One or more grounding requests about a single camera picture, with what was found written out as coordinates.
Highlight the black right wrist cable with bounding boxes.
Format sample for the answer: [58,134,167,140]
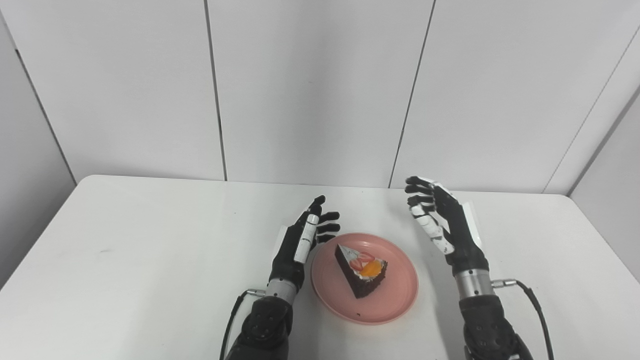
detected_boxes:
[492,278,556,360]

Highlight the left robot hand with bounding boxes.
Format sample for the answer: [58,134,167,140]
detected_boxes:
[268,195,342,294]

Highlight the pink round plate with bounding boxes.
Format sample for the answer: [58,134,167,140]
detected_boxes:
[310,232,420,326]

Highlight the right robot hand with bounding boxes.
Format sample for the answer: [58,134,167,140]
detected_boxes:
[404,175,490,276]

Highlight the chocolate cake slice with fruit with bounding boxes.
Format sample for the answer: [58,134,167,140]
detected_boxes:
[334,243,389,299]

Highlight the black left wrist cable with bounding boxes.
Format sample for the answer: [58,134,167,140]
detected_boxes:
[219,288,267,360]

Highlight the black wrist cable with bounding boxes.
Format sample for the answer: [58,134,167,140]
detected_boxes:
[219,288,267,360]
[492,278,556,360]

